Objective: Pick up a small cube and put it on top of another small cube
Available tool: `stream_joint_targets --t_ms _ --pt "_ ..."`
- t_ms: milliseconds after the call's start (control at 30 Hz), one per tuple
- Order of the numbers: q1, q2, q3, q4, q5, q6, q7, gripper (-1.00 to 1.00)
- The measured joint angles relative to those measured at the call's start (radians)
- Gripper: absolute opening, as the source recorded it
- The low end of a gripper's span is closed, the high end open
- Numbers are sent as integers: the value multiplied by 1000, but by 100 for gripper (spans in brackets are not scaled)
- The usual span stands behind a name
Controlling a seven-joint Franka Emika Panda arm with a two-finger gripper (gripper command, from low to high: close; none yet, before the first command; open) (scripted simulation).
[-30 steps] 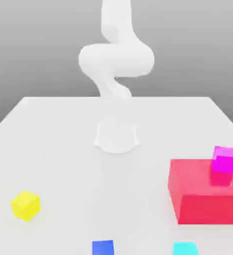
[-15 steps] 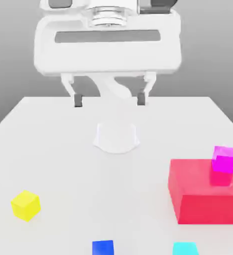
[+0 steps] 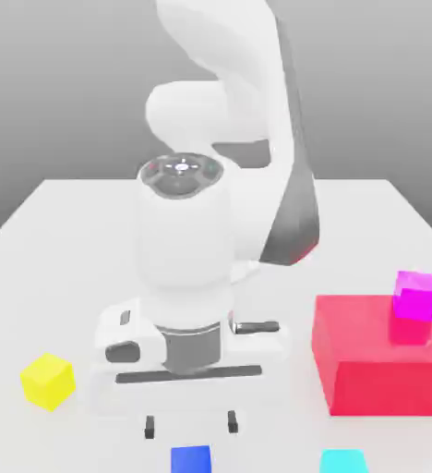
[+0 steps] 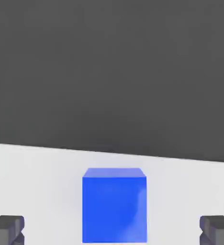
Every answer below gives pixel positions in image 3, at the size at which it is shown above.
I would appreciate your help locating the small cyan cube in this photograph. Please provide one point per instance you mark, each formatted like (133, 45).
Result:
(343, 462)

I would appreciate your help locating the large red box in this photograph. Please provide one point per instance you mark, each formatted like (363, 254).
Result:
(371, 384)

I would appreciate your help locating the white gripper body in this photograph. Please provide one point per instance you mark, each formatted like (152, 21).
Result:
(186, 393)

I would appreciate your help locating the small yellow cube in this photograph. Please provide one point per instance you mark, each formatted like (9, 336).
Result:
(48, 382)

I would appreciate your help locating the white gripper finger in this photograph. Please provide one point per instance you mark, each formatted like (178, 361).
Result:
(232, 421)
(149, 426)

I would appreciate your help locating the small magenta cube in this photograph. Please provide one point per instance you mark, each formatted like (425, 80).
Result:
(416, 297)

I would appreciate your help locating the small blue cube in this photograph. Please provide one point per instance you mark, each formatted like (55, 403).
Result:
(191, 460)

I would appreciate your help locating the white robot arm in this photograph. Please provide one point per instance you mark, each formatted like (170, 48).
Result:
(186, 240)

